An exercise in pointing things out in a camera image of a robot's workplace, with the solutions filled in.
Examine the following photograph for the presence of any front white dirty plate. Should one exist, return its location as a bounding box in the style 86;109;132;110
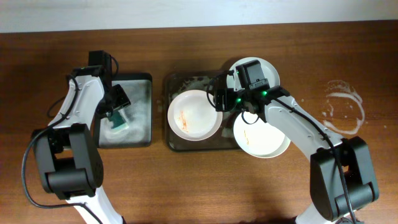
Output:
233;112;291;159

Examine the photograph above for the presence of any rear white plate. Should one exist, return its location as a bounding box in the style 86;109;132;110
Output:
226;57;280;97

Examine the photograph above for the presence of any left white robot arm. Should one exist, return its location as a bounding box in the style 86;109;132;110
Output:
28;65;125;223

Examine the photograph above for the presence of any left black soapy tray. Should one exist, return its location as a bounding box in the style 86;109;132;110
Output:
93;73;152;149

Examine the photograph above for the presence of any green sponge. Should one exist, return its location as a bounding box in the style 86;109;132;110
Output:
108;111;129;132

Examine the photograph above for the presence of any centre black dish tray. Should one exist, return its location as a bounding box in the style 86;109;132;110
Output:
163;70;240;152

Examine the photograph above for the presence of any pink-white plate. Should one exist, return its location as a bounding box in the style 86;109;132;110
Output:
167;90;223;141

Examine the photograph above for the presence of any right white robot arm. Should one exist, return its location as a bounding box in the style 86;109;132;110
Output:
212;86;379;223

